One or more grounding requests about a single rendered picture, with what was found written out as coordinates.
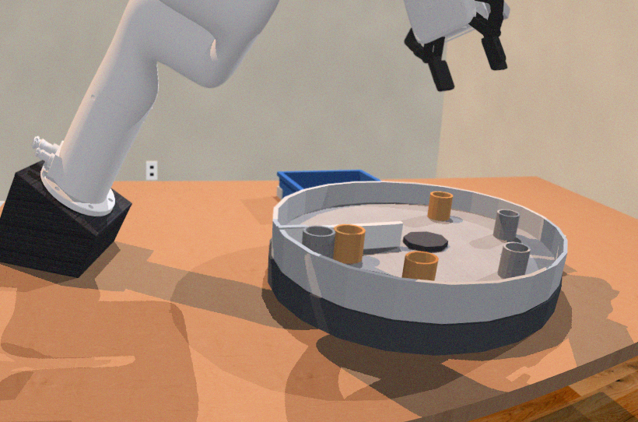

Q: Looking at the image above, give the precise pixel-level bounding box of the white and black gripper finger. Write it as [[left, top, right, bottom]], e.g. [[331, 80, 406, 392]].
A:
[[404, 28, 454, 92], [469, 0, 507, 71]]

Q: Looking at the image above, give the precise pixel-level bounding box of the blue tray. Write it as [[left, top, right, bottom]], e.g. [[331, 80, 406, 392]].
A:
[[276, 170, 381, 200]]

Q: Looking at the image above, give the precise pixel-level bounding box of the grey metal bushing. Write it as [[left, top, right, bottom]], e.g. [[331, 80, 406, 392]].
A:
[[302, 226, 335, 258], [497, 242, 531, 279], [493, 209, 520, 241]]

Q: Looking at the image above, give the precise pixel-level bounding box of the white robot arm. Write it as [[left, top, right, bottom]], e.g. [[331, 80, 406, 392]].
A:
[[32, 0, 279, 216]]

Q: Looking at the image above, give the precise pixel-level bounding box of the bronze bushing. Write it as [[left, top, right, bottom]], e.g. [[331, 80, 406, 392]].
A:
[[333, 224, 366, 264], [401, 251, 439, 281], [427, 192, 453, 221]]

